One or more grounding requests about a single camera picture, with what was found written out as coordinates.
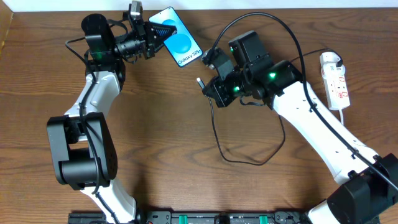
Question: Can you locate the blue screen smartphone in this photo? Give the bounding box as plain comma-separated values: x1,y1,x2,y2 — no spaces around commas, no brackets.
149,7,203,67

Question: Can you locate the black USB charging cable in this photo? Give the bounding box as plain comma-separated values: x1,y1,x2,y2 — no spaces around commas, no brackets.
196,49,343,166

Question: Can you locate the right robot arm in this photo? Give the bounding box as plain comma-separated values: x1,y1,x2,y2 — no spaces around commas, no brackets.
201,31,397,223

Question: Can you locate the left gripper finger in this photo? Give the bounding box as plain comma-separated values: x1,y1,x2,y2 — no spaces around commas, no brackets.
154,30,177,53
147,22,177,36

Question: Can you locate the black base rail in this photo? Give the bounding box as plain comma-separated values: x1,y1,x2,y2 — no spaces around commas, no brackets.
67,210,381,224

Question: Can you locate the white charger plug adapter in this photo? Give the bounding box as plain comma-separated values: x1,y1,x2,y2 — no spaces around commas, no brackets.
320,52,346,79

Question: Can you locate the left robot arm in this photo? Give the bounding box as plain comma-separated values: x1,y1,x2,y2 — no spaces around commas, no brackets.
47,12,177,223

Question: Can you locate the white power strip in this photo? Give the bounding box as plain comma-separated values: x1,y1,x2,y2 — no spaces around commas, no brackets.
319,52,351,111

